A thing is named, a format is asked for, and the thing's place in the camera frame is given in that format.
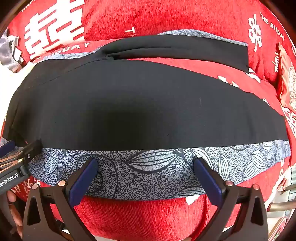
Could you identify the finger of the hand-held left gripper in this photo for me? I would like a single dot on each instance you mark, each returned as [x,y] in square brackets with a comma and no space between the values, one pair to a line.
[7,148]
[32,149]

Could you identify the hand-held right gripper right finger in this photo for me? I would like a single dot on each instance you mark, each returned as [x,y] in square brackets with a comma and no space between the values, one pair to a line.
[208,179]

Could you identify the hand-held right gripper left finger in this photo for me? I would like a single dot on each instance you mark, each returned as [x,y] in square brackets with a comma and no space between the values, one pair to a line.
[83,179]

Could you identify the black pants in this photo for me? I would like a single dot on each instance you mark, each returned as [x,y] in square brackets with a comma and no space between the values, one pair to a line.
[143,109]

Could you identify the person's left hand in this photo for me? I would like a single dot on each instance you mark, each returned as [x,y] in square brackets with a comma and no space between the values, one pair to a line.
[17,220]

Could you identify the blue-grey floral cloth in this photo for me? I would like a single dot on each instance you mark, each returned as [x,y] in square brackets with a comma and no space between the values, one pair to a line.
[152,171]

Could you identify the white sheet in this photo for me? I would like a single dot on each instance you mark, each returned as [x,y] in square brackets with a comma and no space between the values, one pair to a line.
[13,81]

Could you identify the grey crumpled cloth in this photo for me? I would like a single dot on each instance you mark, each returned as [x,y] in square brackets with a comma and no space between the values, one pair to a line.
[10,52]

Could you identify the red gold patterned cushion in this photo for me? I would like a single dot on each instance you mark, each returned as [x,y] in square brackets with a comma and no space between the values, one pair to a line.
[288,81]

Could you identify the red printed sofa cover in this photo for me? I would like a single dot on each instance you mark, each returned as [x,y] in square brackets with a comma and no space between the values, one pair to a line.
[185,20]

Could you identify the metal frame tube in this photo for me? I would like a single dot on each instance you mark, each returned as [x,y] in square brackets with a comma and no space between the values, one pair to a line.
[282,206]

